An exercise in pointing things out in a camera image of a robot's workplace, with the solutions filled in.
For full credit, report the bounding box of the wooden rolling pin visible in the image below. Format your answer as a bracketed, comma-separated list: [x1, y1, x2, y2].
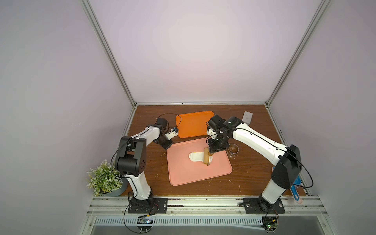
[203, 147, 211, 166]

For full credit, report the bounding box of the white dough lump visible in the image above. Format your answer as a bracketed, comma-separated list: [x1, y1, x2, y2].
[189, 152, 213, 163]

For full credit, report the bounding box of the pink silicone mat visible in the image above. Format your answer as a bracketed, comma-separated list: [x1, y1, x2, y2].
[166, 138, 232, 186]

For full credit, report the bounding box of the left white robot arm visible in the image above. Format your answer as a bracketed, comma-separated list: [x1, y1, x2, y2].
[114, 117, 179, 211]

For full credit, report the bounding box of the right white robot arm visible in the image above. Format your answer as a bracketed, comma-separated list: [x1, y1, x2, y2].
[207, 115, 303, 212]

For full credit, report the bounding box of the orange plastic tray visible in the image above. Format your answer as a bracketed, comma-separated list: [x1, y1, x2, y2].
[175, 111, 214, 139]

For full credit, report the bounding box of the small green potted plant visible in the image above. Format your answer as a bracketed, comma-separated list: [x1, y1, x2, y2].
[87, 160, 128, 196]

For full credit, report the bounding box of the blue dustpan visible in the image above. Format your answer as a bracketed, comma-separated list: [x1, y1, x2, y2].
[290, 176, 303, 204]

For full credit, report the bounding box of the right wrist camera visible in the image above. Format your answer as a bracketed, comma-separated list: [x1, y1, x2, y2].
[207, 126, 217, 138]

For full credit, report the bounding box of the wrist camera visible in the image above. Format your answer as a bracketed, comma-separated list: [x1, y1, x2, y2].
[164, 127, 179, 140]
[207, 126, 217, 138]

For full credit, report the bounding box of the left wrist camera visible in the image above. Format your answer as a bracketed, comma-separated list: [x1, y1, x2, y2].
[164, 127, 179, 140]

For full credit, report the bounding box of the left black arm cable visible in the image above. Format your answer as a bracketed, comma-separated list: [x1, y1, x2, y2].
[155, 113, 183, 128]

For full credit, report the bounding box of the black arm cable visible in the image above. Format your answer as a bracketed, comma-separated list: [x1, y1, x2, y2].
[155, 113, 183, 128]
[298, 160, 314, 189]

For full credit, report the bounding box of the black handled metal spatula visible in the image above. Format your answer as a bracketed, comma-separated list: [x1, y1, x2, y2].
[242, 111, 253, 125]

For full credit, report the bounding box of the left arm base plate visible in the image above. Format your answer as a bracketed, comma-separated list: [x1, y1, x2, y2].
[127, 198, 168, 215]

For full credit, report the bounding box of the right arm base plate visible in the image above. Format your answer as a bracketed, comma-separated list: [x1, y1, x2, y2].
[239, 197, 286, 214]

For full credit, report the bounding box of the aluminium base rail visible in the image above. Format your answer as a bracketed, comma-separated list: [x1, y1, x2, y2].
[86, 196, 328, 227]

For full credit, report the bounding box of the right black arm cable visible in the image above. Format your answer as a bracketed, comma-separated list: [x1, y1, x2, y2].
[298, 160, 314, 189]

